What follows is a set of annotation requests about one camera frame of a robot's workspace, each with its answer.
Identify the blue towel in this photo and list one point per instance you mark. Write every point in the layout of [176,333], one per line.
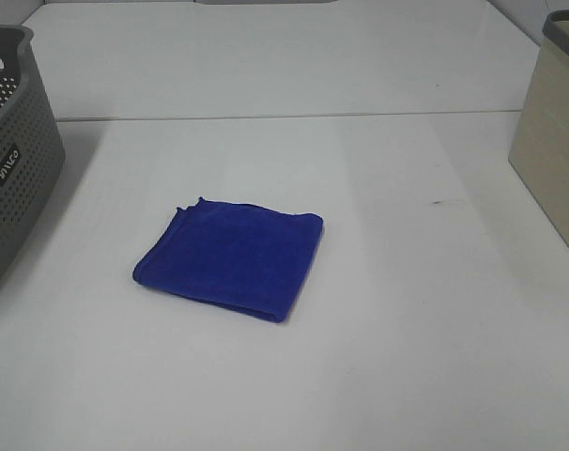
[240,257]

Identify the beige storage box grey rim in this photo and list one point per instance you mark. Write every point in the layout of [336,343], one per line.
[540,150]

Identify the grey perforated plastic basket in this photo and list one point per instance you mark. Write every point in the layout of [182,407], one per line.
[31,150]

